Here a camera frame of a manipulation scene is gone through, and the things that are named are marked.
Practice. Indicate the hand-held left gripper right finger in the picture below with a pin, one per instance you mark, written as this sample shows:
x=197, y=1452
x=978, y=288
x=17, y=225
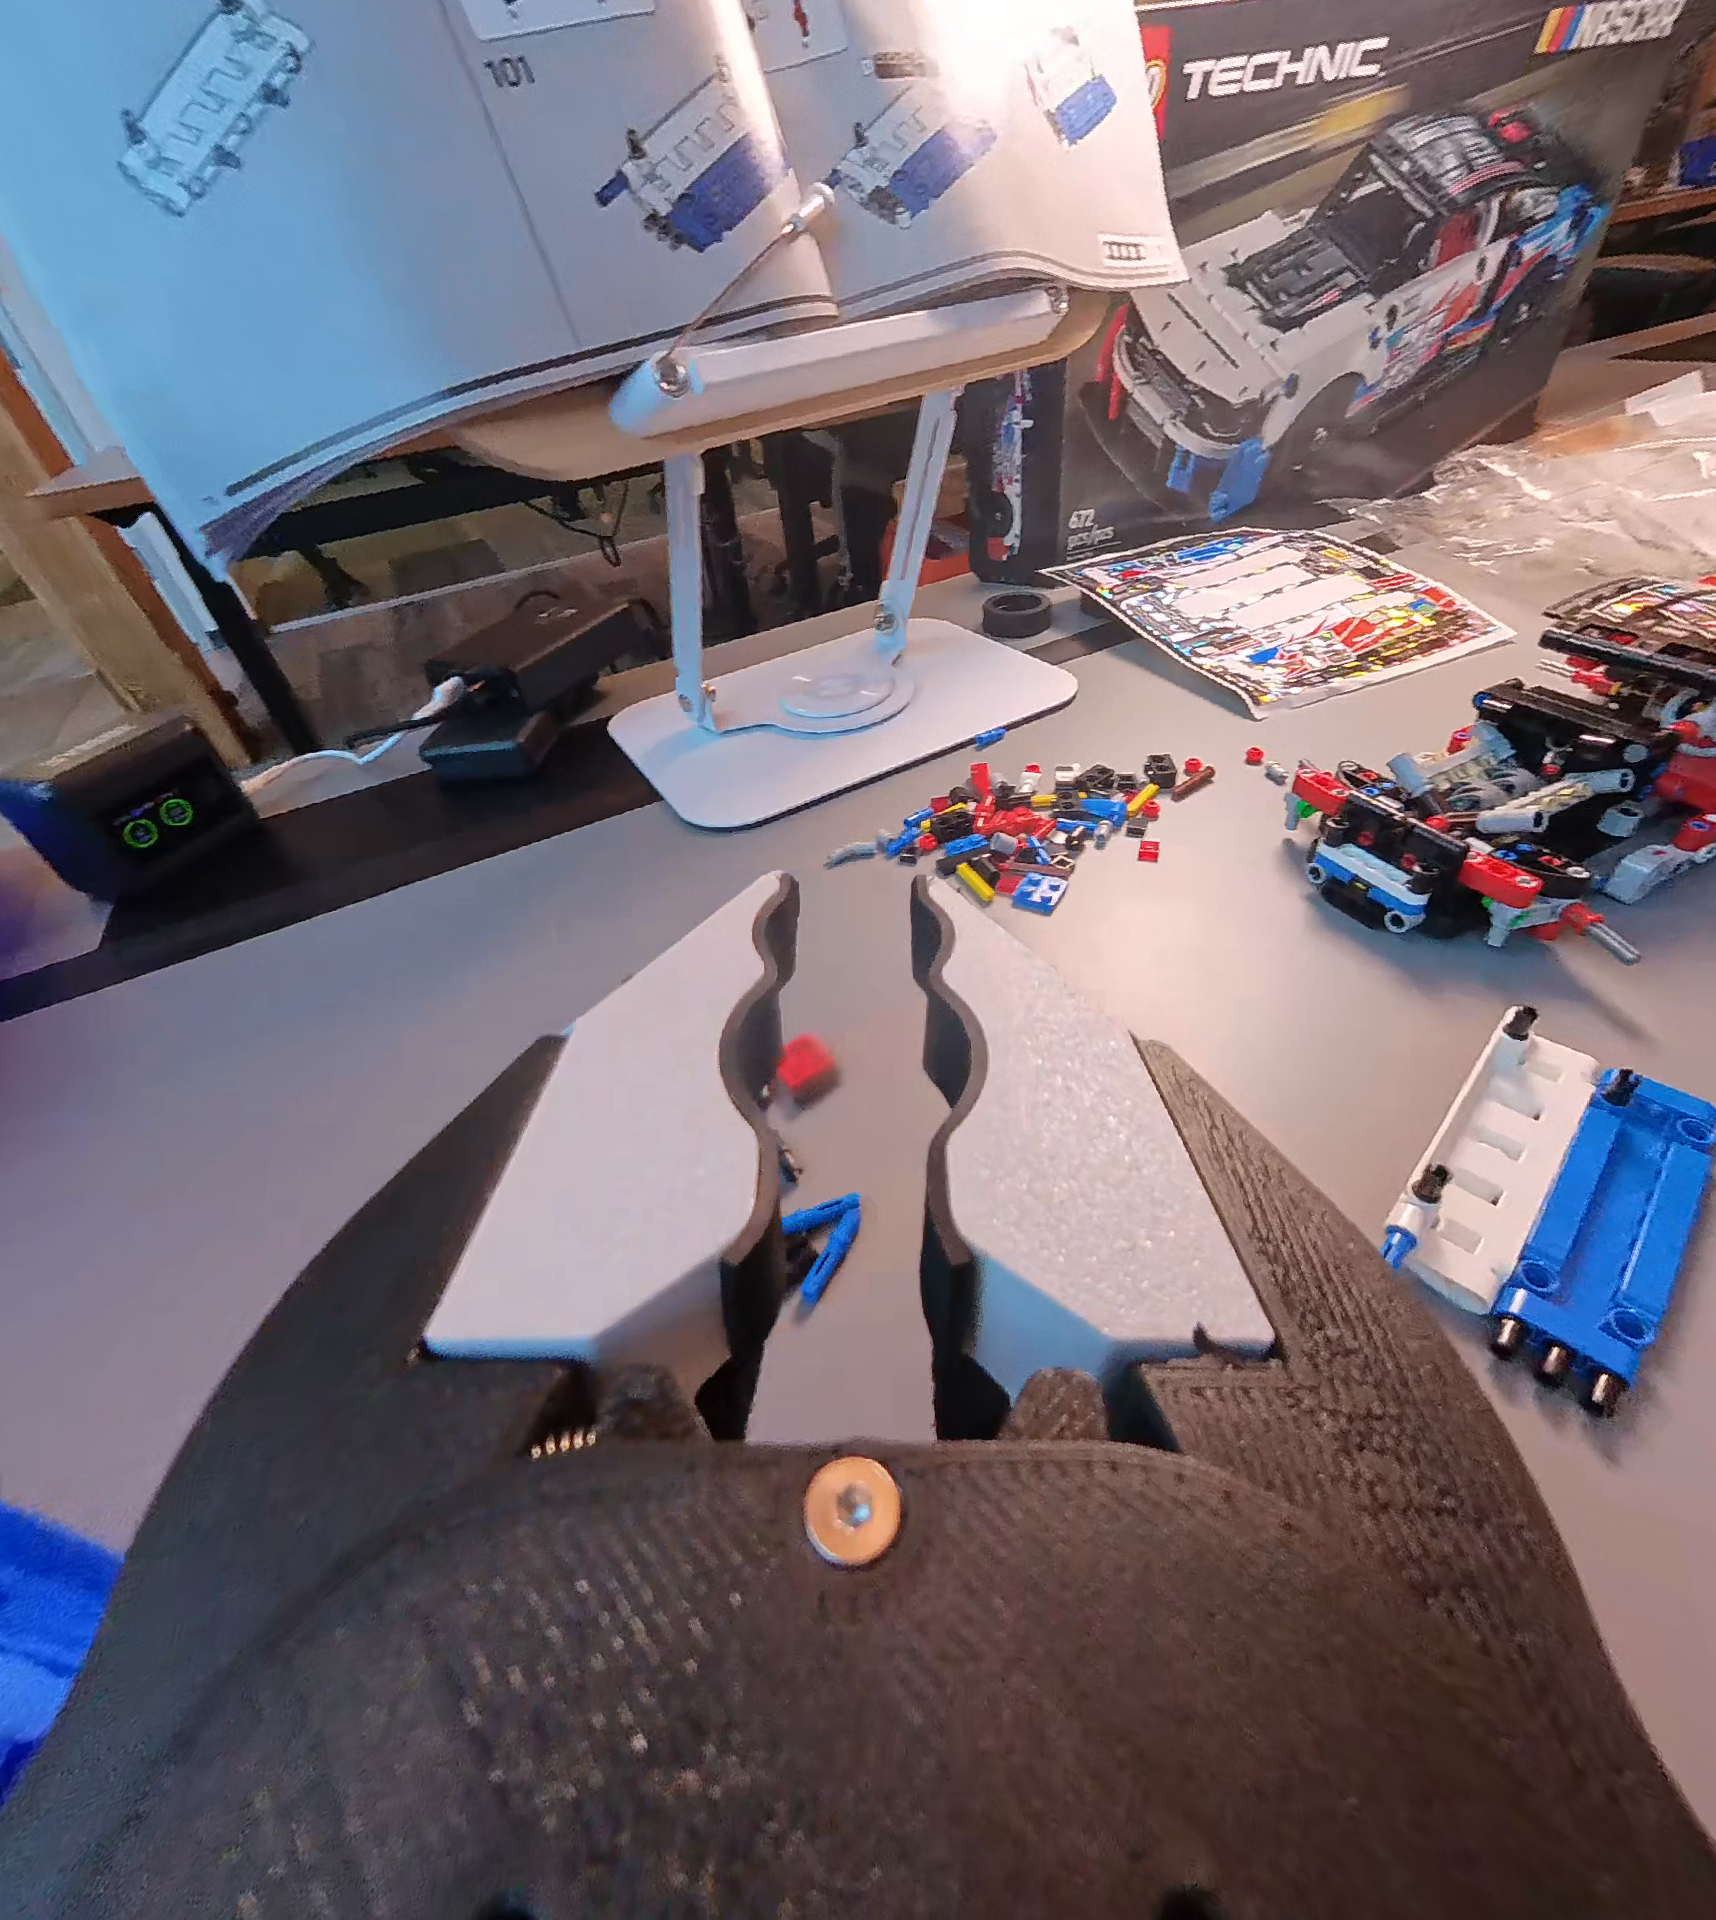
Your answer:
x=1083, y=1185

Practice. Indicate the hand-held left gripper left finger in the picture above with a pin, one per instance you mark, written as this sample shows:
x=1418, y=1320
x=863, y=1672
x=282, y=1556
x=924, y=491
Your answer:
x=603, y=1185

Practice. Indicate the partly built lego car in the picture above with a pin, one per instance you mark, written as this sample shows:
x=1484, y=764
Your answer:
x=1488, y=841

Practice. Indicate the red lego plate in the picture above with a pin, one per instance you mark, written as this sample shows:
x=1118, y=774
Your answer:
x=806, y=1068

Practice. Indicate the pile of small lego pieces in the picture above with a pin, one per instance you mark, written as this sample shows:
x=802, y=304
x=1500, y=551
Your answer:
x=1039, y=841

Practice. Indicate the white and blue lego panel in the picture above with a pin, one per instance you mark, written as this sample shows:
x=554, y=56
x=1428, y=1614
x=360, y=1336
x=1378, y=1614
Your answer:
x=1593, y=1231

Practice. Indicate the black lego tyre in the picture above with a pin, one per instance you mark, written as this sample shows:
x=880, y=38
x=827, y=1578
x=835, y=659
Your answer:
x=1018, y=615

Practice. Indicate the lego set box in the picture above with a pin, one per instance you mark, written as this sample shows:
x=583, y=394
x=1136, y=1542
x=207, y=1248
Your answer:
x=1399, y=301

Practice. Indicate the open lego instruction booklet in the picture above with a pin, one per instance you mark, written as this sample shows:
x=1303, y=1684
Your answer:
x=349, y=225

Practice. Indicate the pile of blue black pins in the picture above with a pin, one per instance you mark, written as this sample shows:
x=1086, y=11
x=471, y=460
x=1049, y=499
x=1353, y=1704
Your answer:
x=821, y=1223

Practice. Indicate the black power adapter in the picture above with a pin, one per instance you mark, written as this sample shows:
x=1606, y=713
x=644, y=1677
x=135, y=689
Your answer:
x=491, y=743
x=559, y=652

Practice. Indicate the white book stand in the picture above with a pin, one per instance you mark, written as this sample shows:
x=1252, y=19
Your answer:
x=828, y=705

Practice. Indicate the colourful sticker sheet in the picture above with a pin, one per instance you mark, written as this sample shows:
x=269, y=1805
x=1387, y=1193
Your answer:
x=1279, y=615

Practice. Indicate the black power station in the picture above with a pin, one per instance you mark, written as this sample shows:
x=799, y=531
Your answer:
x=122, y=810

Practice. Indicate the clear plastic bags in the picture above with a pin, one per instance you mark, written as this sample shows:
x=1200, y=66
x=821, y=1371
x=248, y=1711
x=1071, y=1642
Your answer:
x=1622, y=464

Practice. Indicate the wooden post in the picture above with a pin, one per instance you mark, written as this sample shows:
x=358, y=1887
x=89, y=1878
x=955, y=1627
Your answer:
x=32, y=494

